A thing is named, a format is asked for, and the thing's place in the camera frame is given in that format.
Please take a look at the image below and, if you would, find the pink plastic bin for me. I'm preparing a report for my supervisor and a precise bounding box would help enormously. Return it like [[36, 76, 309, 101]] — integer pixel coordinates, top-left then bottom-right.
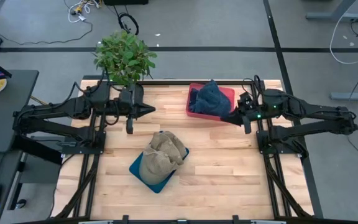
[[185, 82, 236, 122]]

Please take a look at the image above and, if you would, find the black side desk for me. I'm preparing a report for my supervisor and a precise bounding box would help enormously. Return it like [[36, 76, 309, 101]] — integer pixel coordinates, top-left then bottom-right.
[[0, 70, 40, 224]]

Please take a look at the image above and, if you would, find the grey desk leg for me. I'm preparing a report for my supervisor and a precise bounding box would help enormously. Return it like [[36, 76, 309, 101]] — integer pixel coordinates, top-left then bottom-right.
[[330, 84, 358, 102], [305, 0, 358, 22]]

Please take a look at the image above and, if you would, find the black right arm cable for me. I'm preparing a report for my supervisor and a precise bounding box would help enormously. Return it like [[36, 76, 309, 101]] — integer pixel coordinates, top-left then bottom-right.
[[242, 74, 262, 94]]

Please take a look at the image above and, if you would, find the coiled black cable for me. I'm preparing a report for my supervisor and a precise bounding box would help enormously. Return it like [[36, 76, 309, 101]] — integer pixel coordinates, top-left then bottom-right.
[[117, 12, 140, 36]]

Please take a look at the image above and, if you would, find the blue plastic bin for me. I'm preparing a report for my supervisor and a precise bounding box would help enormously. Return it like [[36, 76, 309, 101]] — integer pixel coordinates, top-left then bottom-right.
[[128, 130, 190, 194]]

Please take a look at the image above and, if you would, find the white floor cable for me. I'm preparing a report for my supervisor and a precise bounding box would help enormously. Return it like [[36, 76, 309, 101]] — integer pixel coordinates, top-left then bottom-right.
[[329, 0, 358, 65]]

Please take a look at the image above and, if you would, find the white cable bundle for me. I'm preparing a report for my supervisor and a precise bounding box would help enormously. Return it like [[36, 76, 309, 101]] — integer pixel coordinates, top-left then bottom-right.
[[67, 0, 101, 24]]

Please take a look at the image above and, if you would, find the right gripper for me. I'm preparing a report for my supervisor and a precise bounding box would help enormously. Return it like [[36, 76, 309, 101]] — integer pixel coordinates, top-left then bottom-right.
[[221, 91, 264, 135]]

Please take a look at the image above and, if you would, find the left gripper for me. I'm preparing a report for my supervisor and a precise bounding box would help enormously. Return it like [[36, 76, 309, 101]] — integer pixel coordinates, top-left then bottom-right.
[[107, 83, 157, 134]]

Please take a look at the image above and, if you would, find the potted green plant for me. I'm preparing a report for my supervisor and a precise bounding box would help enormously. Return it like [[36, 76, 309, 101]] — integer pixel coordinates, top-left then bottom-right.
[[93, 29, 158, 94]]

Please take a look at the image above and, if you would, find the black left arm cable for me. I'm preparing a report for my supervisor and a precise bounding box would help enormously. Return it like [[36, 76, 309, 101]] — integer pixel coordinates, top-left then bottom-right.
[[69, 81, 88, 100]]

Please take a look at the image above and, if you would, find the black table frame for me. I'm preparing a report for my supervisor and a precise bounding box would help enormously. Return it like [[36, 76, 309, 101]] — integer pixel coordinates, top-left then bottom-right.
[[51, 79, 315, 223]]

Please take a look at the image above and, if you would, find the black box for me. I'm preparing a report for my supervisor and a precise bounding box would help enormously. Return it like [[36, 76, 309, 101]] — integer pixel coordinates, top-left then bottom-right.
[[103, 0, 149, 6]]

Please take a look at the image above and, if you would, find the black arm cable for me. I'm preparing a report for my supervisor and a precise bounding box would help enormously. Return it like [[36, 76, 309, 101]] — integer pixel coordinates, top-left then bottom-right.
[[69, 81, 88, 100], [242, 74, 262, 94]]

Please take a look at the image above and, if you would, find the blue denim baseball cap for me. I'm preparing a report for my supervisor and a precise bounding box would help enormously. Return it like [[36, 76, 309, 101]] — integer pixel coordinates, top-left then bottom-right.
[[190, 79, 233, 118]]

